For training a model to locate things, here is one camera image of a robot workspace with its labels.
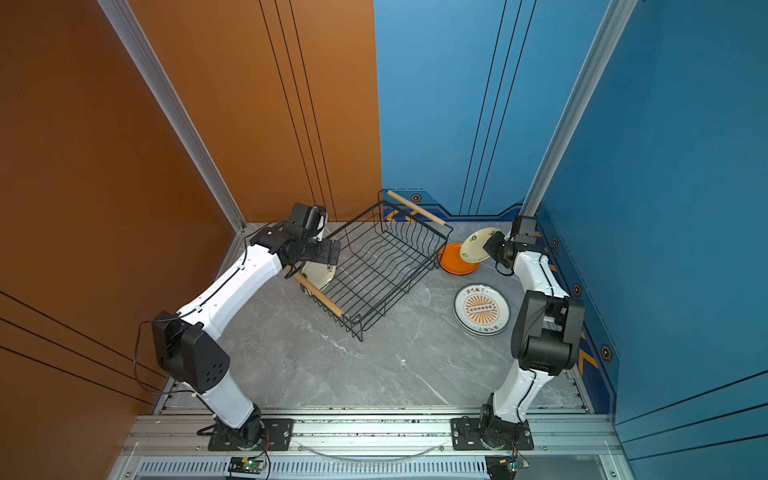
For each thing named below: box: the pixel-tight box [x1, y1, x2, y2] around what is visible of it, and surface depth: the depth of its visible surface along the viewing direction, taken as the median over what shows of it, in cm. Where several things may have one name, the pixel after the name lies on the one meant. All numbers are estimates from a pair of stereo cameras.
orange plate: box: [438, 242, 481, 275], surface depth 101 cm
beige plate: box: [460, 227, 501, 264], surface depth 101 cm
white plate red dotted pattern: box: [453, 283, 511, 336], surface depth 94 cm
